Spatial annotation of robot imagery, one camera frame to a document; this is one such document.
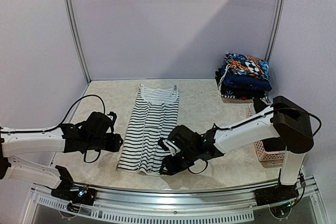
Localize aluminium corner post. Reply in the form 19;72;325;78
64;0;92;84
265;0;285;61

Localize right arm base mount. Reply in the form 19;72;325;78
254;180;306;207

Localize aluminium front rail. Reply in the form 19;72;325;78
23;176;328;223

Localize blue orange patterned shorts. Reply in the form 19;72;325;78
224;53;270;81

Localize black white striped shirt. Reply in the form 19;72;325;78
117;84;180;176

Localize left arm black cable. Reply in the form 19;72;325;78
0;94;116;164

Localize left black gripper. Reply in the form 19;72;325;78
86;133;123;152

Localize black printed folded garment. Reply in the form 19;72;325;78
215;70;267;100

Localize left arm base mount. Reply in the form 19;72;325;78
51;165;97;206

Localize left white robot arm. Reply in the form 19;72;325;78
1;112;123;200

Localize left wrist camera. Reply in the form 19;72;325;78
107;111;117;125

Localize black garment in basket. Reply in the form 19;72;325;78
253;98;286;152

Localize dark blue folded garment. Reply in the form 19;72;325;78
220;68;272;91

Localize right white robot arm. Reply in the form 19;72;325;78
159;95;314;201

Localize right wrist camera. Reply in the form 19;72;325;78
158;138;181;156

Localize pink plastic laundry basket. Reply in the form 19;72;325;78
246;102;287;162

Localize right aluminium corner post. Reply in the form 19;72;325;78
265;0;285;61

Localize left aluminium corner post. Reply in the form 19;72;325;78
64;0;92;84

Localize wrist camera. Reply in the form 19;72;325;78
158;138;181;156
107;111;117;125

